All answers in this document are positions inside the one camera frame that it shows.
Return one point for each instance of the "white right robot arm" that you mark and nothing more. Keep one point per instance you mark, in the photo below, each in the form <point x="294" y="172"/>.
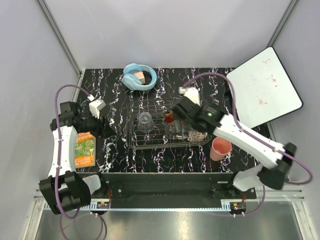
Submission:
<point x="274" y="158"/>

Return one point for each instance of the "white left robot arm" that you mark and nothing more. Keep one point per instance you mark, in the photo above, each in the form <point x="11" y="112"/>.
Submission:
<point x="64" y="190"/>

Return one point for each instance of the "brown patterned bowl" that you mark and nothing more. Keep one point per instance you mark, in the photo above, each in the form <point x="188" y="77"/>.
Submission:
<point x="195" y="136"/>

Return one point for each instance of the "white whiteboard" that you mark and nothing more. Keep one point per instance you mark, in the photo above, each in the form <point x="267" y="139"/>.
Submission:
<point x="263" y="90"/>

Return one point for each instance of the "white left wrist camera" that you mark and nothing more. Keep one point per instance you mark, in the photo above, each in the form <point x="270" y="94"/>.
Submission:
<point x="96" y="106"/>

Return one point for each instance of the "clear drinking glass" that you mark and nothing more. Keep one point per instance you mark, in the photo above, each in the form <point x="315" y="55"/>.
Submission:
<point x="145" y="122"/>

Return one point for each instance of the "metal wire dish rack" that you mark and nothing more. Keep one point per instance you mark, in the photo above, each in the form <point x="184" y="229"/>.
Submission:
<point x="156" y="137"/>

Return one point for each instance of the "pink plastic cup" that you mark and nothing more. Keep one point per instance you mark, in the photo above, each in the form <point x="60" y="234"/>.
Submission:
<point x="220" y="147"/>

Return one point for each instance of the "light blue headphones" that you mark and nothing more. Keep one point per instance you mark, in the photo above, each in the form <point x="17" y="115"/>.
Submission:
<point x="132" y="82"/>

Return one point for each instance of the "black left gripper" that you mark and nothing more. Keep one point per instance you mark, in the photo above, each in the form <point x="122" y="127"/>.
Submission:
<point x="103" y="129"/>

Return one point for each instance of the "pink wooden cube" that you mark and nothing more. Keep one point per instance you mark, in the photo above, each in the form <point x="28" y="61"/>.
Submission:
<point x="140" y="76"/>

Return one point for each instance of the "red floral plate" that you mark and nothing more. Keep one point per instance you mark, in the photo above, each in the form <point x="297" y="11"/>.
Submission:
<point x="169" y="117"/>

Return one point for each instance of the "orange children's book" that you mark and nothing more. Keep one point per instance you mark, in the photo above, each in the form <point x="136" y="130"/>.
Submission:
<point x="85" y="150"/>

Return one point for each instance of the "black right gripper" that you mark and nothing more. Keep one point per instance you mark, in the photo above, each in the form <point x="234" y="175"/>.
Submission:
<point x="203" y="105"/>

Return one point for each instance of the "clear glass plate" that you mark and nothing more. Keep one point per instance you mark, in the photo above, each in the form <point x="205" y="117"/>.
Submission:
<point x="177" y="131"/>

